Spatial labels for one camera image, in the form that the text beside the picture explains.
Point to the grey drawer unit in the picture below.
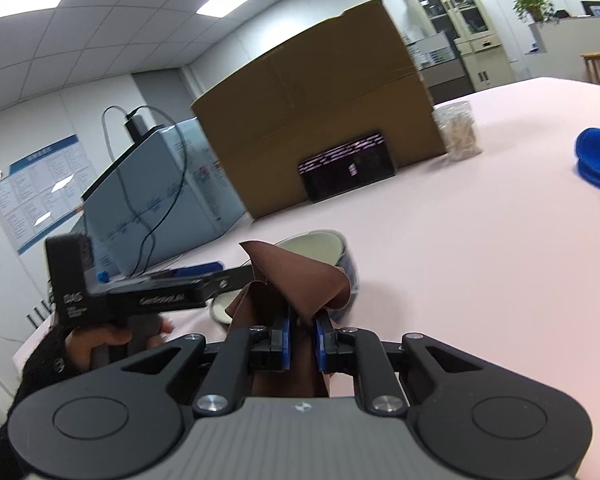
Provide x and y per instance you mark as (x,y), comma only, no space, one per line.
(437,52)

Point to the brown cardboard box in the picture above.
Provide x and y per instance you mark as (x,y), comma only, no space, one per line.
(305,100)

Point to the black smartphone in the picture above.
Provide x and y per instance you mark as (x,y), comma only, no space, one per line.
(345,170)

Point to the small computer monitor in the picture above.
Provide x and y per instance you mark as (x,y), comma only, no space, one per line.
(597,10)

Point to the wooden stool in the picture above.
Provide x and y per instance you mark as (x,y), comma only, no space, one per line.
(597,56)

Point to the beige glass door cabinet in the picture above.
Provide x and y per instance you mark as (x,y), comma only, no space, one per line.
(475,35)

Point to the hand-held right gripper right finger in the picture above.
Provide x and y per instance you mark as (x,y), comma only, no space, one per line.
(322,342)

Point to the person's left hand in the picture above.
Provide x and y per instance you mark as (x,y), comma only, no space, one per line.
(85,350)

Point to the black power adapter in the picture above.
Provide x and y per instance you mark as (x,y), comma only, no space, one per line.
(139,125)

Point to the blue wall poster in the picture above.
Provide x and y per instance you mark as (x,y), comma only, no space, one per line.
(35,195)

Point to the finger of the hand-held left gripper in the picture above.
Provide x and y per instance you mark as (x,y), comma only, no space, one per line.
(200,269)
(230,280)

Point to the green potted plant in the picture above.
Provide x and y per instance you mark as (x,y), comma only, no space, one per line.
(532,5)

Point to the clear cotton swab container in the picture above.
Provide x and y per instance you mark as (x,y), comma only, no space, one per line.
(457,132)

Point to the white reception counter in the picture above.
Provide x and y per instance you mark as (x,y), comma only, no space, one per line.
(570,45)

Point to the brown cloth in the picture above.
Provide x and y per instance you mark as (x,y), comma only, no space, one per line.
(300,280)

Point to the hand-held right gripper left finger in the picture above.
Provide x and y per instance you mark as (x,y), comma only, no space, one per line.
(282,340)

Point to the large light blue carton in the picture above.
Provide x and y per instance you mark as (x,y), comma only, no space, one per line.
(180,190)

